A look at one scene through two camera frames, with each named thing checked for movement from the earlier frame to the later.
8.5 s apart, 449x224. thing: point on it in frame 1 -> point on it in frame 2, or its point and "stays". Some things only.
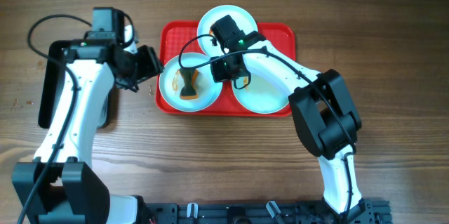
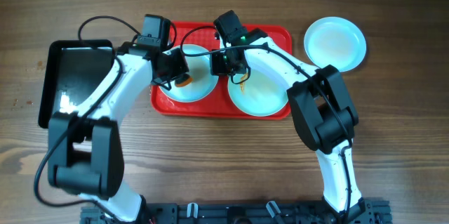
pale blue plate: [170, 84] -> [332, 41]
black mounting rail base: [369, 211] stays
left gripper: [149, 67] -> [179, 67]
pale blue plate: [263, 95] stays
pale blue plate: [207, 40] -> [203, 83]
